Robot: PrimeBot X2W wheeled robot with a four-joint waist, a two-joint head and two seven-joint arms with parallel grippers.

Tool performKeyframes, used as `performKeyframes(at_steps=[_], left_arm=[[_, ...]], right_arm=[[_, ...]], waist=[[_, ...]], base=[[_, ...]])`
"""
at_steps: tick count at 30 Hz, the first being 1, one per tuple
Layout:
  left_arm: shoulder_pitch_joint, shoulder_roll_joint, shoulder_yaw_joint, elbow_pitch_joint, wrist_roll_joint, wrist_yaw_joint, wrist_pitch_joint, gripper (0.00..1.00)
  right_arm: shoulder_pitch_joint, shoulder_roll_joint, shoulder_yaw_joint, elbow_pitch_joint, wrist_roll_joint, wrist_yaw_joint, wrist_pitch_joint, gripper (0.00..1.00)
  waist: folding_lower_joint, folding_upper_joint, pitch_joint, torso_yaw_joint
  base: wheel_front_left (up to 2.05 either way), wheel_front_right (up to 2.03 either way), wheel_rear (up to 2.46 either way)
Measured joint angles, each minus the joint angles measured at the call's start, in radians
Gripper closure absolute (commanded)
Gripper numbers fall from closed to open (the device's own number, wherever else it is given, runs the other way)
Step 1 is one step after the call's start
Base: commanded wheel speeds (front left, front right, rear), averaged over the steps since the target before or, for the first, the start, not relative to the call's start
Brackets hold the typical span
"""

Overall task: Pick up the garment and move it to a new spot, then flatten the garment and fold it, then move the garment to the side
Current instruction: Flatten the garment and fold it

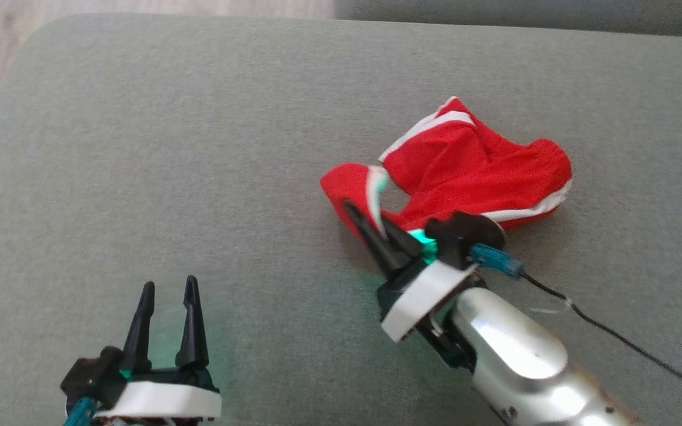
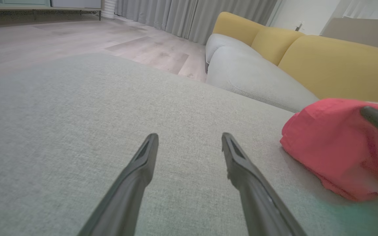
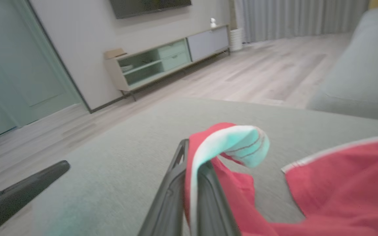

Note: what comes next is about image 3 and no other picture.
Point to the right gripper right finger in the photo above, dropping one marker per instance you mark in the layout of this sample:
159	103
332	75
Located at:
213	209

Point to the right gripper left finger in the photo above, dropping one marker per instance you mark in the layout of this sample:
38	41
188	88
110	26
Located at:
169	203

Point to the red and white basketball jersey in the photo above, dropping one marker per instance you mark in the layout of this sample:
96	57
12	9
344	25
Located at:
340	183

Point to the pale green door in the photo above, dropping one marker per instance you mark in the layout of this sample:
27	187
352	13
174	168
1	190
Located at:
21	65

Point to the long low tv cabinet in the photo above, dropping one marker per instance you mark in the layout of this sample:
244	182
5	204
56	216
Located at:
176	55

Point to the brown cardboard box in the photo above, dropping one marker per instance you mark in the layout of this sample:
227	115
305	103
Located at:
115	53

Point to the white cylindrical floor appliance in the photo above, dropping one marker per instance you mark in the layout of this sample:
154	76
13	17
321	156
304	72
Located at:
236	39

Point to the small white figurine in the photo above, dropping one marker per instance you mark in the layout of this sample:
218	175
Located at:
213	23

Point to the small grey sofa section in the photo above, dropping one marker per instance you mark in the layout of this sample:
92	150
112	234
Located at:
363	72

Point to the grey pleated curtain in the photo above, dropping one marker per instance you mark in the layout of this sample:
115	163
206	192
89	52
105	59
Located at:
300	16

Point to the black wall television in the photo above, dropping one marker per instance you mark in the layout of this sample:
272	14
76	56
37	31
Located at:
149	6

